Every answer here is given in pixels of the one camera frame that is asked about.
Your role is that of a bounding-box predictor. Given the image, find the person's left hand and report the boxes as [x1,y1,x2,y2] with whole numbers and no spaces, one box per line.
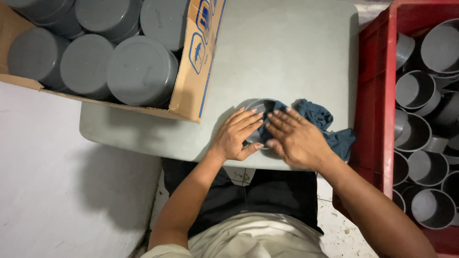
[211,107,265,163]

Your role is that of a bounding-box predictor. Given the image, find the person's right hand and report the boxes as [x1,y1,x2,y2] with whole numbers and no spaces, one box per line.
[265,107,336,172]

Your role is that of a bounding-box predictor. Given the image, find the dark blue cloth rag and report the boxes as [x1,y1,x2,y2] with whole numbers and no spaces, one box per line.
[257,99,356,162]

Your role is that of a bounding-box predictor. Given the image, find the grey plastic end cap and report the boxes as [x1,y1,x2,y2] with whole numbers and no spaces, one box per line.
[244,98,279,150]

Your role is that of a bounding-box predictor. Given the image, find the person's black shorts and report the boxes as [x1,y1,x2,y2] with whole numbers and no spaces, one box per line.
[161,158,325,239]

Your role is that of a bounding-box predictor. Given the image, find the brown cardboard carton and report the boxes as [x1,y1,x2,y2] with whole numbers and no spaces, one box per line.
[0,0,227,124]

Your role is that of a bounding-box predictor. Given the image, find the red plastic crate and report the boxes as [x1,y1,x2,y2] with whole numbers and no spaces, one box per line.
[332,0,459,257]

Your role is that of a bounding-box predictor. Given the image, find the person's beige shirt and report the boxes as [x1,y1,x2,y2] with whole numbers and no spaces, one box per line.
[140,212,329,258]

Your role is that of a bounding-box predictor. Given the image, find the pile of grey pipe caps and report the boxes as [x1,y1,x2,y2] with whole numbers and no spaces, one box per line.
[3,0,190,108]
[392,18,459,231]

